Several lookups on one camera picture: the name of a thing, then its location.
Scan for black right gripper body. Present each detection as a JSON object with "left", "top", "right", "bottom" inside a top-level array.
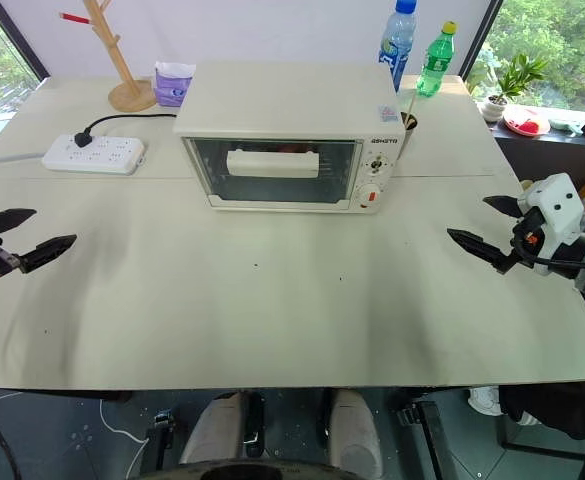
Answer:
[{"left": 509, "top": 206, "right": 546, "bottom": 267}]

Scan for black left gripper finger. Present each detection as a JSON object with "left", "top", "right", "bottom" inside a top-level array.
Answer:
[
  {"left": 19, "top": 233, "right": 79, "bottom": 275},
  {"left": 0, "top": 207, "right": 38, "bottom": 235}
]

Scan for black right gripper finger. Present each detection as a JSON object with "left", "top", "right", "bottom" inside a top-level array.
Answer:
[
  {"left": 446, "top": 228, "right": 517, "bottom": 276},
  {"left": 482, "top": 194, "right": 524, "bottom": 220}
]

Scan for glass oven door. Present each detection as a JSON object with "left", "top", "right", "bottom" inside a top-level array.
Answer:
[{"left": 181, "top": 136, "right": 364, "bottom": 210}]

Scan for white toaster oven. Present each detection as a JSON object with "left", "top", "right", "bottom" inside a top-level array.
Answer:
[{"left": 173, "top": 61, "right": 404, "bottom": 215}]

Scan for red plate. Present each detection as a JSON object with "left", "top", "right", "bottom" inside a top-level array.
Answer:
[{"left": 502, "top": 106, "right": 552, "bottom": 138}]

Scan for pale green small object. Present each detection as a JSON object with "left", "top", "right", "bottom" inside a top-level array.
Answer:
[{"left": 548, "top": 117, "right": 584, "bottom": 136}]

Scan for potted green plant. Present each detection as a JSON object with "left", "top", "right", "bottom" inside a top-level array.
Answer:
[{"left": 481, "top": 53, "right": 549, "bottom": 123}]

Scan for white power strip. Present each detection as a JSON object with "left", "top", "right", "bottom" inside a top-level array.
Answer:
[{"left": 41, "top": 133, "right": 148, "bottom": 177}]

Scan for white shoe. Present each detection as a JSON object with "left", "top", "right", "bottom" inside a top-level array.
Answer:
[{"left": 467, "top": 385, "right": 501, "bottom": 418}]

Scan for green soda bottle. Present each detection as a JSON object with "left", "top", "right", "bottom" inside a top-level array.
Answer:
[{"left": 415, "top": 20, "right": 459, "bottom": 99}]

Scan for black trousers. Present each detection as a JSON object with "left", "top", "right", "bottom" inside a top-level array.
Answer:
[{"left": 498, "top": 381, "right": 585, "bottom": 442}]

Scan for wooden mug tree stand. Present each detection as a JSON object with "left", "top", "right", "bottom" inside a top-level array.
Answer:
[{"left": 81, "top": 0, "right": 159, "bottom": 113}]

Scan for blue-label water bottle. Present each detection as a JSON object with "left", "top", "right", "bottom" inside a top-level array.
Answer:
[{"left": 377, "top": 0, "right": 419, "bottom": 94}]

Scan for black table leg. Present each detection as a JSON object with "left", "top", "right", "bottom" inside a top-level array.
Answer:
[
  {"left": 402, "top": 398, "right": 459, "bottom": 480},
  {"left": 145, "top": 408, "right": 179, "bottom": 472}
]

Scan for purple tissue pack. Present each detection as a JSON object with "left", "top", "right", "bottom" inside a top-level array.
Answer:
[{"left": 153, "top": 60, "right": 197, "bottom": 108}]

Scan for grey rounded robot leg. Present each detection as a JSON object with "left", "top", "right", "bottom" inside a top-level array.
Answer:
[
  {"left": 178, "top": 391, "right": 253, "bottom": 467},
  {"left": 327, "top": 388, "right": 385, "bottom": 479}
]

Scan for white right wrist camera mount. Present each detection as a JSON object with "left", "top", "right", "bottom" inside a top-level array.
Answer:
[{"left": 516, "top": 172, "right": 585, "bottom": 275}]

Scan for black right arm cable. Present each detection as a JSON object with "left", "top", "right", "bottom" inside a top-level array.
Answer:
[{"left": 520, "top": 252, "right": 585, "bottom": 347}]

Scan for black plug with cable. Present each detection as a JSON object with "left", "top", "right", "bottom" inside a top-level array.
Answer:
[{"left": 73, "top": 113, "right": 179, "bottom": 150}]

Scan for white floor cable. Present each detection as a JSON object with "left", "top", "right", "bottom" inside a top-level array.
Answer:
[{"left": 98, "top": 396, "right": 147, "bottom": 480}]

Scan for white oven door handle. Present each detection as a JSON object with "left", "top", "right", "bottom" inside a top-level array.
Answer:
[{"left": 226, "top": 149, "right": 321, "bottom": 178}]

